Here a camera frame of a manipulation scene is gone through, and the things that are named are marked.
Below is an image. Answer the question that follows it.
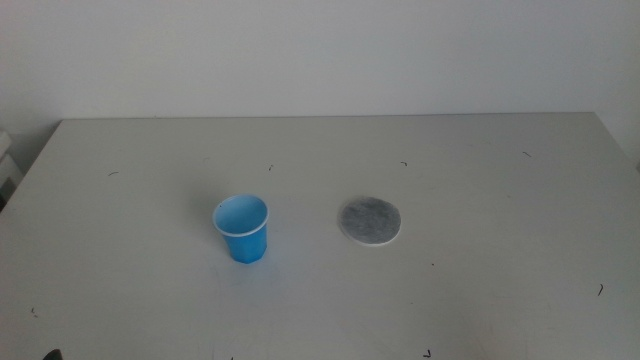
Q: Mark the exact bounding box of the blue plastic cup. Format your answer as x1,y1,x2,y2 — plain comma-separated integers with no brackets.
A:
212,193,270,266

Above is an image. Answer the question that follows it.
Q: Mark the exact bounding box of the round grey cup mat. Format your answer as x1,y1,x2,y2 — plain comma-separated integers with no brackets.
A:
337,195,403,247

